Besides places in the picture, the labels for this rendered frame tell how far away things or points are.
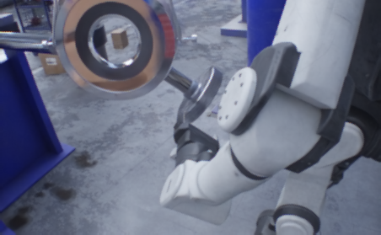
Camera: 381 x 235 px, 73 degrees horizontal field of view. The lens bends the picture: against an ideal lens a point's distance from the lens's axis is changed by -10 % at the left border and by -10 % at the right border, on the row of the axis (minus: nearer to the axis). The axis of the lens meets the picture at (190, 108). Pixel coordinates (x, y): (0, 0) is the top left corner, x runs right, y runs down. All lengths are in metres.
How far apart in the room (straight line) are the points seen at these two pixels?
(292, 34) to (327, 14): 0.04
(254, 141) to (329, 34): 0.13
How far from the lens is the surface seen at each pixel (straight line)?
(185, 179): 0.45
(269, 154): 0.32
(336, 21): 0.32
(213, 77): 0.85
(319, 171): 0.73
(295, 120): 0.32
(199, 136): 0.66
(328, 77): 0.30
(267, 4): 2.12
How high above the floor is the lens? 1.35
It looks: 32 degrees down
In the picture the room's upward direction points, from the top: 6 degrees counter-clockwise
